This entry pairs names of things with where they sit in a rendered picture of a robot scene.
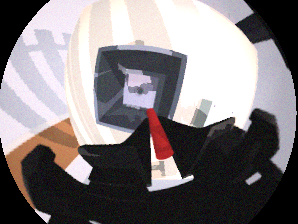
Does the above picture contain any red peg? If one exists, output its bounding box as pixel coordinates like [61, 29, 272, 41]
[146, 108, 174, 160]

